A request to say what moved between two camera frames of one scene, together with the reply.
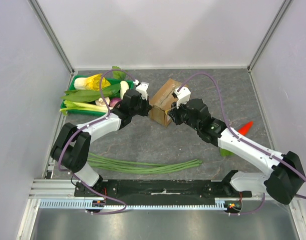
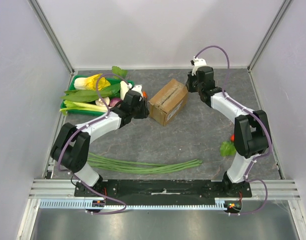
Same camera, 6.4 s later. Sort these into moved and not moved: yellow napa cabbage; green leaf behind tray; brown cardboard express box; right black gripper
Moved: right black gripper
Not moved: brown cardboard express box; yellow napa cabbage; green leaf behind tray
